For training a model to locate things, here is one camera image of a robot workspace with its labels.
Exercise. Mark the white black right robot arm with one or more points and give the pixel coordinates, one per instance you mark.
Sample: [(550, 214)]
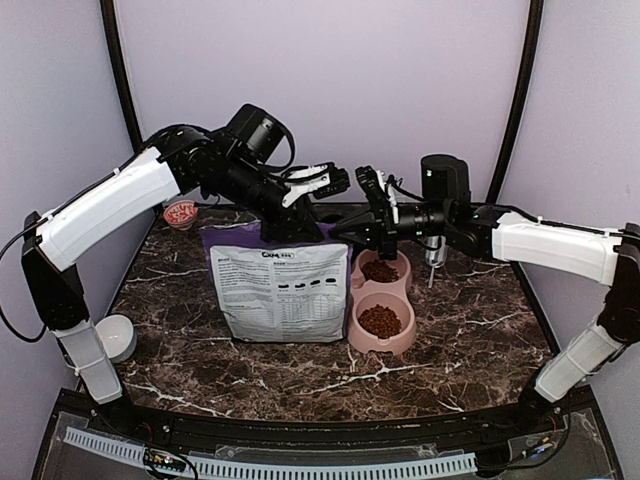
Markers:
[(445, 216)]

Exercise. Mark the white grey round bowl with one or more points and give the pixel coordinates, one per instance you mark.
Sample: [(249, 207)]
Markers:
[(118, 336)]

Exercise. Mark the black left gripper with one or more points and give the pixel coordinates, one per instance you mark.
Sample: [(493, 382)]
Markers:
[(298, 214)]

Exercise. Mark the black front frame rail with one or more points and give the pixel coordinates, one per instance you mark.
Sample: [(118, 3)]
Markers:
[(483, 429)]

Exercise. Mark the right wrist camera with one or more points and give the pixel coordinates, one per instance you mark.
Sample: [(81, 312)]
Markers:
[(381, 199)]

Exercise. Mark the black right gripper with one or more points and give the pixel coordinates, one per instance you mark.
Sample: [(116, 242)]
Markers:
[(384, 234)]

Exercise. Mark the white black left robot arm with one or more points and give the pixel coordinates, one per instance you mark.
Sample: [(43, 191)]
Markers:
[(230, 161)]

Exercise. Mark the metal food scoop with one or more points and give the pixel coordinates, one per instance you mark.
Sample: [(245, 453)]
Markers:
[(434, 257)]

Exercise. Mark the red patterned small bowl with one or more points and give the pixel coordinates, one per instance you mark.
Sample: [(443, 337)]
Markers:
[(181, 214)]

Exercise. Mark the dark green mug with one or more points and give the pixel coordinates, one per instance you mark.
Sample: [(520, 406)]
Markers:
[(332, 218)]

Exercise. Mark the pink double pet bowl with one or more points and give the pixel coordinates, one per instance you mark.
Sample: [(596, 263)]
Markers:
[(366, 294)]

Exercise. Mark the purple pet food bag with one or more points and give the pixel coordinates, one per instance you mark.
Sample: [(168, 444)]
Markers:
[(278, 293)]

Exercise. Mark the brown kibble in bowl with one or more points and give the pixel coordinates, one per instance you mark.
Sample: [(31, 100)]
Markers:
[(379, 271)]

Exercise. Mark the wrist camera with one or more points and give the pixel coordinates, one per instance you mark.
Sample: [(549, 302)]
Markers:
[(381, 199), (321, 181)]

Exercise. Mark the grey slotted cable duct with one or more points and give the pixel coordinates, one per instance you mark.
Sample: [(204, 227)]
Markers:
[(245, 463)]

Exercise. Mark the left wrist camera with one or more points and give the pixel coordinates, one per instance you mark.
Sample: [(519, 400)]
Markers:
[(321, 181)]

